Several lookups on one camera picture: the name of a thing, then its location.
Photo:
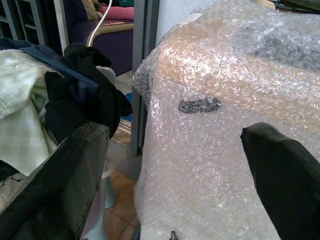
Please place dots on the black garment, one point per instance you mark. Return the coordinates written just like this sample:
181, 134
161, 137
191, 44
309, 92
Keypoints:
100, 105

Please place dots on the grey metal post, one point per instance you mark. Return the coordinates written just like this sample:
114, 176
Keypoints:
143, 32

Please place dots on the grey metal window grille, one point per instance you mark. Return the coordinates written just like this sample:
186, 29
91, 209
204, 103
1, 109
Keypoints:
22, 20

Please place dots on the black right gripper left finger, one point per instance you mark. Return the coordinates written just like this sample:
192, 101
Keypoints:
62, 190

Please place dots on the dark blue garment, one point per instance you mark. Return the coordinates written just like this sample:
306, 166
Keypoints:
47, 58

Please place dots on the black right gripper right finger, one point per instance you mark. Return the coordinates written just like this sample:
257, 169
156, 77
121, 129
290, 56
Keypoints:
287, 185

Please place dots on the purple upholstered sofa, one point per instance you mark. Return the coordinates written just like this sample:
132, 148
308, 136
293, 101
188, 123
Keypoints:
112, 47

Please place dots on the light green checked garment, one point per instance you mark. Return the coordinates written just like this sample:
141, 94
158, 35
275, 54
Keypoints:
20, 100

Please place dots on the pink cloth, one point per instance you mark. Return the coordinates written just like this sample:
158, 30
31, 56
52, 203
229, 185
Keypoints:
117, 12

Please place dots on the white bent tube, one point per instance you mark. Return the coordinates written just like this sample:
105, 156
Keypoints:
100, 23

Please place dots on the clear bubble wrap sheet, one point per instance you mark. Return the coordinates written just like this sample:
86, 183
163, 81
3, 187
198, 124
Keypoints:
195, 175

